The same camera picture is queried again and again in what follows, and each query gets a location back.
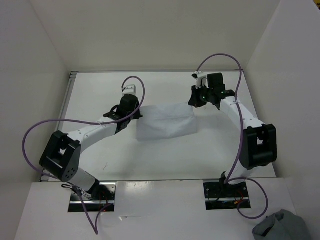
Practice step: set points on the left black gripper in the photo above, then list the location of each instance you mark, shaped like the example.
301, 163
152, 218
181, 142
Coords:
137, 115

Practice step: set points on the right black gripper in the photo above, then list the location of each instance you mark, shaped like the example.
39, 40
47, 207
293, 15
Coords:
194, 100

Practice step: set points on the white skirt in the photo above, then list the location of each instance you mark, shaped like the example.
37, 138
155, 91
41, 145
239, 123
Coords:
166, 121

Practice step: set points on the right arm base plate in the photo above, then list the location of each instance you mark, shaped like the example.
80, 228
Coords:
225, 197

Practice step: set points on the grey cloth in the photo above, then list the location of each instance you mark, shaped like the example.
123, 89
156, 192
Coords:
282, 225

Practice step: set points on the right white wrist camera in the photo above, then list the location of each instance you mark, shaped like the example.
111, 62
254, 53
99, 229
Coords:
200, 78

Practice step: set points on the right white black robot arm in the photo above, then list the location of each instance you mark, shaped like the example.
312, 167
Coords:
258, 141

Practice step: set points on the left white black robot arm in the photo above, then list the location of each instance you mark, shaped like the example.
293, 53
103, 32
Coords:
61, 156

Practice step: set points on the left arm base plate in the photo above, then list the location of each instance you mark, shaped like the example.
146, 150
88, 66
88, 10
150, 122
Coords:
104, 200

